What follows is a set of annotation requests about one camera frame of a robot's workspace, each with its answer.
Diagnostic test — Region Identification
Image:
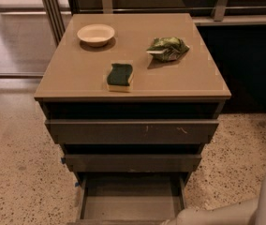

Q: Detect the grey drawer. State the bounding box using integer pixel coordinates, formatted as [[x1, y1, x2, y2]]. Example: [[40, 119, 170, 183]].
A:
[[45, 119, 218, 144], [67, 173, 186, 225], [66, 154, 201, 173]]

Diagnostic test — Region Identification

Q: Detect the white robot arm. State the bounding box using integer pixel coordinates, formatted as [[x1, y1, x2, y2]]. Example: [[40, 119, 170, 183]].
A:
[[160, 175, 266, 225]]

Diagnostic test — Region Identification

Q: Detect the grey drawer cabinet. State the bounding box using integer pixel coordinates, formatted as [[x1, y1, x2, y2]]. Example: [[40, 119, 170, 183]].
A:
[[34, 13, 232, 225]]

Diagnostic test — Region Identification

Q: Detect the green yellow sponge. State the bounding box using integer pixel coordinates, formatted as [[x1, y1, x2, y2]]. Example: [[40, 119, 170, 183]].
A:
[[106, 63, 133, 92]]

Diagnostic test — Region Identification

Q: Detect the green chip bag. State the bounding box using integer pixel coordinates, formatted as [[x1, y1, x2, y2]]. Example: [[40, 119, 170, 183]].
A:
[[146, 37, 189, 62]]

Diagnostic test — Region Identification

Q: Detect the white paper bowl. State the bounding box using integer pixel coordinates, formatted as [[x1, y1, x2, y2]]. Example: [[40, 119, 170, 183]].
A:
[[77, 24, 115, 47]]

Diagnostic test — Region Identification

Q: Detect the metal post left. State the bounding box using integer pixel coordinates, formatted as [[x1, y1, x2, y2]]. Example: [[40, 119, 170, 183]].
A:
[[42, 0, 65, 46]]

